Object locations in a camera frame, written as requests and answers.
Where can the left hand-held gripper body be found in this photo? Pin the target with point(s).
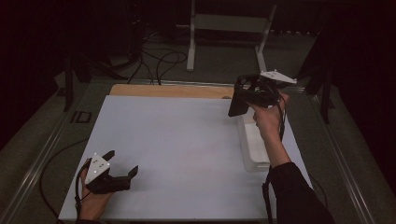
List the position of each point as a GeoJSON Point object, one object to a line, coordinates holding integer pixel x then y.
{"type": "Point", "coordinates": [106, 182]}

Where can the white table mat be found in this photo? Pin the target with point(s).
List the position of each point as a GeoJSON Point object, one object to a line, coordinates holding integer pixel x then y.
{"type": "Point", "coordinates": [174, 161]}

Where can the black stand legs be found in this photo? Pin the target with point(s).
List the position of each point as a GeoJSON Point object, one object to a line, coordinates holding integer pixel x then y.
{"type": "Point", "coordinates": [325, 99]}
{"type": "Point", "coordinates": [68, 90]}

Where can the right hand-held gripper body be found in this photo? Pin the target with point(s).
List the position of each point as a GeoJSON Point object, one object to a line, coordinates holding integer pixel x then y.
{"type": "Point", "coordinates": [263, 91]}

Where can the person's right hand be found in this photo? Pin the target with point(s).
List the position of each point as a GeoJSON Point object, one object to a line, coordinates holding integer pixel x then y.
{"type": "Point", "coordinates": [269, 119]}

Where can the white metal stand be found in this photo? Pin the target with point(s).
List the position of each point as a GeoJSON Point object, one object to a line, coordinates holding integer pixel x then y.
{"type": "Point", "coordinates": [229, 23]}

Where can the black rectangular floor plate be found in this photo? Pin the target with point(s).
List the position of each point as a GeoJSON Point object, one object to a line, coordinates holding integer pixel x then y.
{"type": "Point", "coordinates": [81, 117]}

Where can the person's left hand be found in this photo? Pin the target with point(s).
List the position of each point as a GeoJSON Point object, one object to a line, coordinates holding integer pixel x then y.
{"type": "Point", "coordinates": [93, 205]}

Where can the white plastic tray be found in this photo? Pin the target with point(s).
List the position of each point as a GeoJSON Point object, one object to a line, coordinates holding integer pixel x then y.
{"type": "Point", "coordinates": [253, 149]}

